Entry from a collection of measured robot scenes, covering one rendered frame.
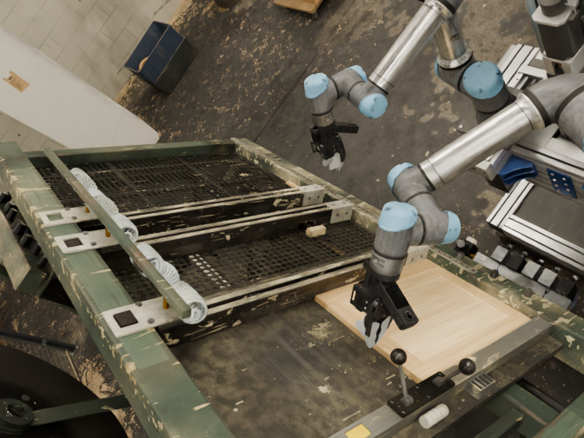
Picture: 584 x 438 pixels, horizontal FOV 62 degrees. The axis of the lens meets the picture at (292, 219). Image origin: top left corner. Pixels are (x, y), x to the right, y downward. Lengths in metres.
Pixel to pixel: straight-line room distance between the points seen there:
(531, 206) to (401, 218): 1.67
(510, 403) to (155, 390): 0.93
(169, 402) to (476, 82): 1.32
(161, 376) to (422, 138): 2.58
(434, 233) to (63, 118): 4.23
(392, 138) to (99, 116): 2.85
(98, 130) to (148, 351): 4.07
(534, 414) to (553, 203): 1.38
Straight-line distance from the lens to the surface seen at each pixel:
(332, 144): 1.62
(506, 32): 3.60
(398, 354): 1.15
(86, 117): 5.01
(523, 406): 1.49
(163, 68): 5.52
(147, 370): 1.10
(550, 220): 2.61
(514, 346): 1.55
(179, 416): 1.01
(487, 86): 1.73
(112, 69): 6.47
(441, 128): 3.30
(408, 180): 1.17
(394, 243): 1.05
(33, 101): 4.87
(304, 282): 1.47
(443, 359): 1.42
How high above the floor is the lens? 2.59
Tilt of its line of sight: 47 degrees down
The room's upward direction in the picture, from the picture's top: 56 degrees counter-clockwise
